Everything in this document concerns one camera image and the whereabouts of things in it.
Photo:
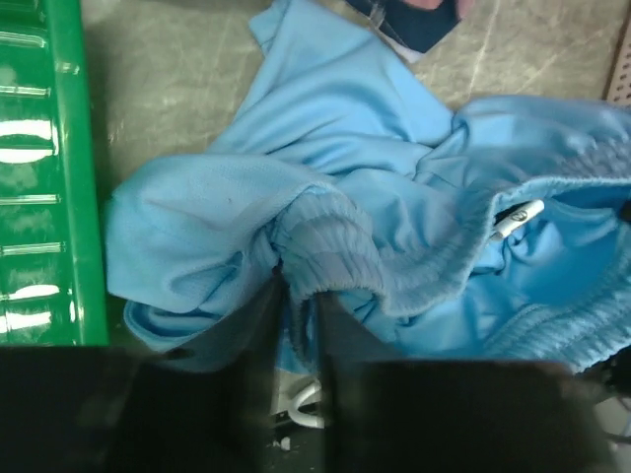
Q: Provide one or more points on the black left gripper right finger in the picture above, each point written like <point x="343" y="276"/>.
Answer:
<point x="385" y="413"/>

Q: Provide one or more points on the light blue shorts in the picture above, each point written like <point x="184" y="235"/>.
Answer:
<point x="494" y="231"/>

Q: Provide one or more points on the navy blue shorts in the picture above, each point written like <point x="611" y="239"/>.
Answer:
<point x="414" y="28"/>

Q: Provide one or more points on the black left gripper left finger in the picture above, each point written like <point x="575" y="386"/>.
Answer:
<point x="201" y="407"/>

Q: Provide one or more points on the green plastic tray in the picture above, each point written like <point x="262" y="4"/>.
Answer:
<point x="52" y="278"/>

